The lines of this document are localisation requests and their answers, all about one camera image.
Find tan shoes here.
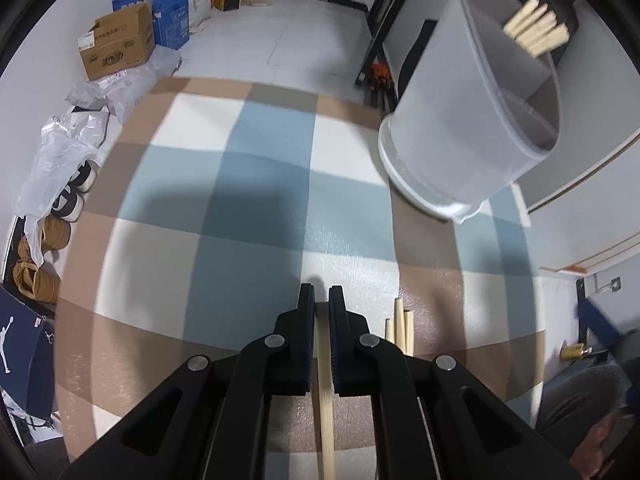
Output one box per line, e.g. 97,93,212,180
12,216,72,304

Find blue cardboard box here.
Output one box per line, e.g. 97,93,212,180
113,0,190,50

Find black metal rack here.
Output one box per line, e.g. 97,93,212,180
355,0,396,87

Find white plastic bags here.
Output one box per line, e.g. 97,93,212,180
14,47,181,266

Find navy jordan shopping bag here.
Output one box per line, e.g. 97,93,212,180
1,289,54,419

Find wooden chopstick on table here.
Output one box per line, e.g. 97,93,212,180
394,298,406,352
385,318,395,344
404,310,414,356

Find black white sneakers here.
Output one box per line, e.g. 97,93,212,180
51,160,98,223

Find wooden chopstick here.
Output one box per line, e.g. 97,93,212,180
394,298,406,352
312,302,336,479
404,310,414,356
385,318,395,344

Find chopstick in holder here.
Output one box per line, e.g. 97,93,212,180
503,0,539,37
503,3,548,39
514,12,558,49
526,24,570,58

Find grey utensil holder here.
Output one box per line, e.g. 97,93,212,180
378,0,561,223

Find checkered tablecloth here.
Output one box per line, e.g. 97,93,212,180
54,79,544,458

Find brown cardboard box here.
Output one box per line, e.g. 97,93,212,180
77,0,155,80

